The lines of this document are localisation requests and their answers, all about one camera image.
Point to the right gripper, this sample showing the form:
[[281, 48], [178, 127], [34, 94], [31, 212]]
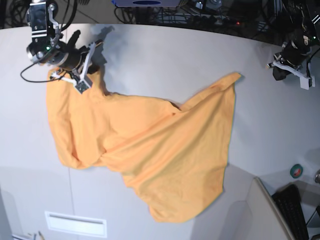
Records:
[[74, 64]]

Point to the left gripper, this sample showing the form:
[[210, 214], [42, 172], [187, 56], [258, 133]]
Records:
[[294, 51]]

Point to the orange t-shirt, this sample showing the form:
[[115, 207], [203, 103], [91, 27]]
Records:
[[173, 157]]

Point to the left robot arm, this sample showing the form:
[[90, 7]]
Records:
[[303, 15]]

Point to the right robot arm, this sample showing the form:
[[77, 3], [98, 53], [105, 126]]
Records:
[[40, 16]]

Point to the blue and white box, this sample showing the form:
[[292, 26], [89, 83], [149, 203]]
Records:
[[147, 3]]

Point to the green tape roll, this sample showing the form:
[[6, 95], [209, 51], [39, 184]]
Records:
[[296, 171]]

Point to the silver knob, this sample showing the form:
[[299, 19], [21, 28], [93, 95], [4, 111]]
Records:
[[317, 177]]

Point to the black keyboard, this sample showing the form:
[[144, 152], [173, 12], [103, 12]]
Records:
[[288, 202]]

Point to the grey desk partition panel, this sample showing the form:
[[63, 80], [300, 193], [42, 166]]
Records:
[[267, 222]]

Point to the white cable tray slot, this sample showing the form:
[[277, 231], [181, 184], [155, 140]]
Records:
[[77, 225]]

